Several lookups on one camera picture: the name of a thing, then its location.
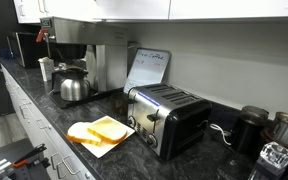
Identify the grey lower drawer cabinet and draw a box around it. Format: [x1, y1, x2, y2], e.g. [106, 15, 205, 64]
[0, 63, 97, 180]

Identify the stainless steel coffee carafe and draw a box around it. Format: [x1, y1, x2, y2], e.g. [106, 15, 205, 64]
[51, 66, 92, 102]

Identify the dark glass jar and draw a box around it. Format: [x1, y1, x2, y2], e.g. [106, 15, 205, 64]
[111, 91, 130, 117]

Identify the golden toasted bread slice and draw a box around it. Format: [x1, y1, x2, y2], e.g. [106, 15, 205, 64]
[86, 118, 129, 146]

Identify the white square plate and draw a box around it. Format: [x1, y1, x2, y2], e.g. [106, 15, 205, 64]
[80, 115, 136, 159]

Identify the small whiteboard with writing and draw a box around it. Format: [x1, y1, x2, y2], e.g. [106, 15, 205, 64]
[122, 48, 172, 95]

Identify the black work cart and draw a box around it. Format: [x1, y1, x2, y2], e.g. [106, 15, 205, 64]
[0, 138, 52, 180]

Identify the wide white cabinet door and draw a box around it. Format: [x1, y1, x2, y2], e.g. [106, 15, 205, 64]
[168, 0, 288, 20]

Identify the black tool with orange grip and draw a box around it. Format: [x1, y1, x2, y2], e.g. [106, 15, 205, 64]
[11, 143, 49, 169]

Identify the pale white bread slice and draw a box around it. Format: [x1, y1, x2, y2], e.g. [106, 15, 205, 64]
[65, 121, 103, 147]

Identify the narrow white cabinet door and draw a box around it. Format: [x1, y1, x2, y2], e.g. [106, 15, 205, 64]
[12, 0, 47, 25]

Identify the small blue object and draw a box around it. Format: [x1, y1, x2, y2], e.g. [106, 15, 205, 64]
[0, 48, 12, 61]

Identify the stainless steel coffee maker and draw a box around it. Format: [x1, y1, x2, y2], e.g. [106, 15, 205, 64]
[39, 15, 129, 110]

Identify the black canister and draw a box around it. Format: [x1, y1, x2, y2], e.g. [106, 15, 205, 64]
[230, 105, 270, 157]

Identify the white power cable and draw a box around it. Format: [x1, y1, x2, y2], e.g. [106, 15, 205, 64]
[209, 123, 233, 147]

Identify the silver and black toaster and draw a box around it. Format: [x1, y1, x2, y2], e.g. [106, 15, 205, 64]
[126, 83, 213, 162]

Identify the black microwave oven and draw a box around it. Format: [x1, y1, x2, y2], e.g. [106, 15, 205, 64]
[6, 31, 50, 69]

